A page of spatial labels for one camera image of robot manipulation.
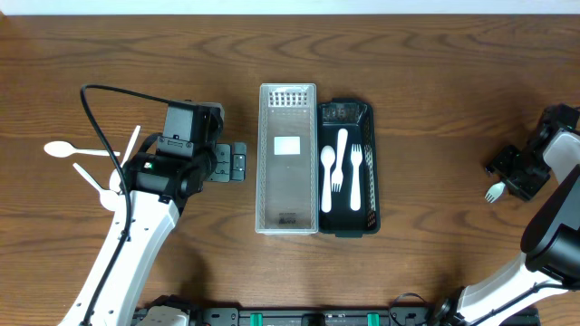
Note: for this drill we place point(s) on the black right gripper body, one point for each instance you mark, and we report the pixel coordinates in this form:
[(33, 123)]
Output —
[(526, 174)]

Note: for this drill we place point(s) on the white plastic spoon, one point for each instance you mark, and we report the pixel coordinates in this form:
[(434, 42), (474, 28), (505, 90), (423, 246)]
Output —
[(115, 178), (327, 158), (64, 149), (108, 198)]

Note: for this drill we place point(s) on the clear perforated plastic basket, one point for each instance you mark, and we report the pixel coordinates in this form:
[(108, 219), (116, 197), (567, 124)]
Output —
[(287, 160)]

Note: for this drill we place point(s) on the white plastic spoon upright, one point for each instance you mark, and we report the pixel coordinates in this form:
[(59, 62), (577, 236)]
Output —
[(115, 178)]

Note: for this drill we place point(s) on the white plastic fork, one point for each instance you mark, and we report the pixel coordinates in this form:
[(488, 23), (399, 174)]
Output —
[(337, 175), (495, 192), (356, 160)]

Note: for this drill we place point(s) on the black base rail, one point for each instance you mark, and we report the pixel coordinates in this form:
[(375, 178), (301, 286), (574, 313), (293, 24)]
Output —
[(172, 310)]

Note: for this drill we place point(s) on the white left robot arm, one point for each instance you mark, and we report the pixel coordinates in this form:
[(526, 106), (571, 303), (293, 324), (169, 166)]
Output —
[(155, 183)]

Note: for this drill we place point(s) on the dark green plastic basket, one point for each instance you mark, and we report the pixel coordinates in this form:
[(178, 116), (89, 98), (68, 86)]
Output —
[(356, 117)]

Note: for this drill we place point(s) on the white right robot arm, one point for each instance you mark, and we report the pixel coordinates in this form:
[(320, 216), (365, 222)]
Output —
[(549, 260)]

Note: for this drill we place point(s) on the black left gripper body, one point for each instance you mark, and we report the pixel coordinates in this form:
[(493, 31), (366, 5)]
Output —
[(222, 172)]

